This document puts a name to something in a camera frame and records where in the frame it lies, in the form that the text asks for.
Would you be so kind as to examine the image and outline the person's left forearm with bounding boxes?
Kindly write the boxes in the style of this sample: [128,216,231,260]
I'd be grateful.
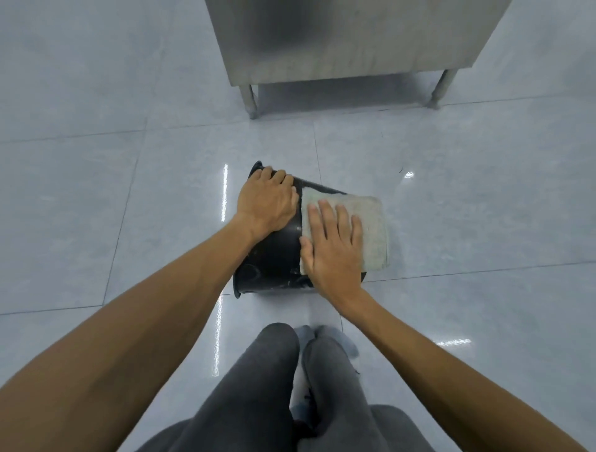
[0,215,257,452]

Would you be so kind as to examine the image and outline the person's right forearm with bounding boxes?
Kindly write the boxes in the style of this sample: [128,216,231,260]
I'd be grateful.
[334,290,588,452]

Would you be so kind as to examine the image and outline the black plastic bucket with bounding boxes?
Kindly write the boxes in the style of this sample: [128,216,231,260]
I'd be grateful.
[232,160,368,299]

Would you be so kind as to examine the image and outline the person's right hand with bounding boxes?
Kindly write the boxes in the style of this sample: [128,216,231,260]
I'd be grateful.
[299,200,364,305]

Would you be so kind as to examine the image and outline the white cleaning cloth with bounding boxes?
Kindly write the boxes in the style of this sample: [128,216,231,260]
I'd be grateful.
[299,187,390,275]

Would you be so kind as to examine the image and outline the stainless steel cabinet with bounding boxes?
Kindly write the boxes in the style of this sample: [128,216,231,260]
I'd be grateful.
[205,0,513,120]

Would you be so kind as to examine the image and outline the person's left hand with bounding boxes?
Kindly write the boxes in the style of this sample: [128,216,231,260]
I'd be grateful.
[235,167,300,240]

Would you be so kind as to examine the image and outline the person's grey trousers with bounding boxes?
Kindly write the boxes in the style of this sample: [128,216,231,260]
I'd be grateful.
[136,323,436,452]

